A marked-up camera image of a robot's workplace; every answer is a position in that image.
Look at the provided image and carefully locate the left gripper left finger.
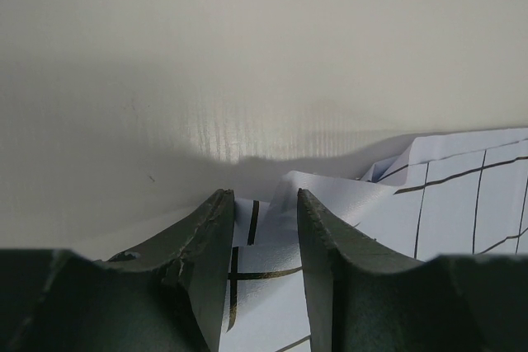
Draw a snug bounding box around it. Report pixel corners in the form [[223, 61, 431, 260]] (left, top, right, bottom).
[[1, 190, 234, 351]]

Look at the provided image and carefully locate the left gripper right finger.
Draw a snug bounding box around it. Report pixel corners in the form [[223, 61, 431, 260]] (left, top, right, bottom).
[[297, 189, 527, 351]]

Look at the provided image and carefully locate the blue checkered cloth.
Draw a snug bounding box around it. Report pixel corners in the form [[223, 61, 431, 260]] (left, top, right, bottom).
[[219, 129, 527, 351]]

